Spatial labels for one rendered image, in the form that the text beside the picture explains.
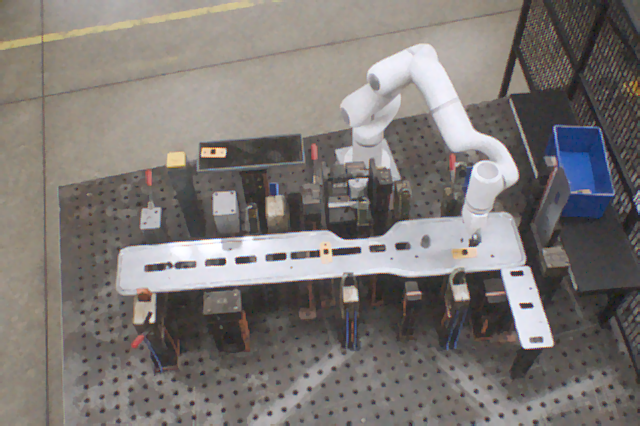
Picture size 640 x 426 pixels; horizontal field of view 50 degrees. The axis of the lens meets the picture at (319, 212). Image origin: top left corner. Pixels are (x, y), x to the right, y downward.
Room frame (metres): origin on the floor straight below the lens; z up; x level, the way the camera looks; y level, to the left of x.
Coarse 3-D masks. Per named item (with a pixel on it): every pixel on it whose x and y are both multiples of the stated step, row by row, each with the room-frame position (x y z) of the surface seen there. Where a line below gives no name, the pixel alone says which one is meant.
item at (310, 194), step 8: (304, 184) 1.49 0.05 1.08; (312, 184) 1.48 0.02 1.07; (304, 192) 1.45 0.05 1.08; (312, 192) 1.45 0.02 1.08; (304, 200) 1.41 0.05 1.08; (312, 200) 1.41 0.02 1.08; (320, 200) 1.42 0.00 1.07; (304, 208) 1.40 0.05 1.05; (312, 208) 1.40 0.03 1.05; (320, 208) 1.42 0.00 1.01; (304, 216) 1.40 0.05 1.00; (312, 216) 1.40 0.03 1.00; (320, 216) 1.40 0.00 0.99; (304, 224) 1.41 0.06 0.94; (312, 224) 1.41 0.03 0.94; (312, 256) 1.41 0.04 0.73
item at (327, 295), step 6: (324, 282) 1.23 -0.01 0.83; (330, 282) 1.23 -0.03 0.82; (324, 288) 1.23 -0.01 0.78; (330, 288) 1.23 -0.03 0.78; (324, 294) 1.23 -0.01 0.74; (330, 294) 1.23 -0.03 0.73; (324, 300) 1.22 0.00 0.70; (330, 300) 1.22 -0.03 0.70; (324, 306) 1.20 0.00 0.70; (330, 306) 1.20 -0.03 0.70
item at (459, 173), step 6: (462, 162) 1.44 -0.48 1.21; (456, 168) 1.42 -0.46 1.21; (462, 168) 1.42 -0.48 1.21; (456, 174) 1.42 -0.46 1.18; (462, 174) 1.40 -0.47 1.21; (456, 180) 1.42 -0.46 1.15; (462, 180) 1.42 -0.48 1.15; (456, 186) 1.42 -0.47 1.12; (462, 186) 1.41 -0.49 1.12; (456, 192) 1.41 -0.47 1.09; (462, 192) 1.41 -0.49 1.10
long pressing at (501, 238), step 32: (416, 224) 1.35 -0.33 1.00; (448, 224) 1.34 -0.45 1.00; (512, 224) 1.33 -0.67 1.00; (128, 256) 1.26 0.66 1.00; (160, 256) 1.26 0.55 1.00; (192, 256) 1.25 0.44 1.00; (224, 256) 1.25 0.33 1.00; (256, 256) 1.24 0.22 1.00; (288, 256) 1.24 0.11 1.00; (320, 256) 1.23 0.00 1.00; (352, 256) 1.23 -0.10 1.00; (384, 256) 1.22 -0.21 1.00; (448, 256) 1.21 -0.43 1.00; (480, 256) 1.21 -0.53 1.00; (512, 256) 1.20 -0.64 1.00; (128, 288) 1.14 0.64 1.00; (160, 288) 1.13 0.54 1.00; (192, 288) 1.13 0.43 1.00
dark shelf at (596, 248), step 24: (528, 96) 1.92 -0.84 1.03; (552, 96) 1.91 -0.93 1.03; (528, 120) 1.79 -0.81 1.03; (552, 120) 1.78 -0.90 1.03; (576, 120) 1.78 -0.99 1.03; (528, 144) 1.67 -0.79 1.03; (576, 240) 1.24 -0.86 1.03; (600, 240) 1.23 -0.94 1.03; (624, 240) 1.23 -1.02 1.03; (576, 264) 1.14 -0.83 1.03; (600, 264) 1.14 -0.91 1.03; (624, 264) 1.14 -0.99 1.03; (576, 288) 1.06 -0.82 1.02; (600, 288) 1.05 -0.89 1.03; (624, 288) 1.05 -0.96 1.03
